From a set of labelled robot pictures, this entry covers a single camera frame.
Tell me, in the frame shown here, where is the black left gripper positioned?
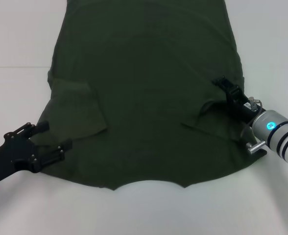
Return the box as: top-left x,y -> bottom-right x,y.
0,120 -> 73,189

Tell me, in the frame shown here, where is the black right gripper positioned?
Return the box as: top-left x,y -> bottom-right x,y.
212,75 -> 266,123

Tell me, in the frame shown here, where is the dark green t-shirt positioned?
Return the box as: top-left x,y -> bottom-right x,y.
36,0 -> 268,192

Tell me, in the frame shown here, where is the silver elbow connector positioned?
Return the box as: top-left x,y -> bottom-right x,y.
247,96 -> 261,111

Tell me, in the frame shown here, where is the silver knurled cable plug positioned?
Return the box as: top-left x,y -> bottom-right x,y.
246,140 -> 267,155

